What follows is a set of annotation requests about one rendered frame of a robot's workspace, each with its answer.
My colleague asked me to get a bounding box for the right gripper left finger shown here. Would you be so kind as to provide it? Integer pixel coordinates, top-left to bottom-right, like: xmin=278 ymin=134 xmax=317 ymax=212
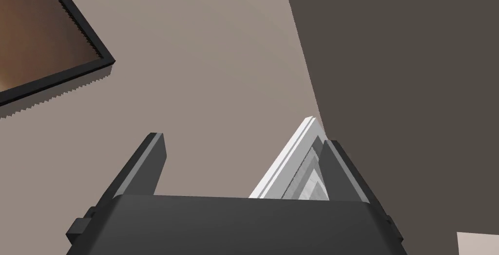
xmin=98 ymin=132 xmax=168 ymax=209

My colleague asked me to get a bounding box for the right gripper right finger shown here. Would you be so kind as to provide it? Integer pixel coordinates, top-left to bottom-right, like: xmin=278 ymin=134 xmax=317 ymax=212
xmin=319 ymin=139 xmax=386 ymax=218

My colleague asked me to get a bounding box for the white framed window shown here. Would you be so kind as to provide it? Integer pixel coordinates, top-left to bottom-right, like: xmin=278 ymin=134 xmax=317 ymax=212
xmin=248 ymin=116 xmax=330 ymax=201

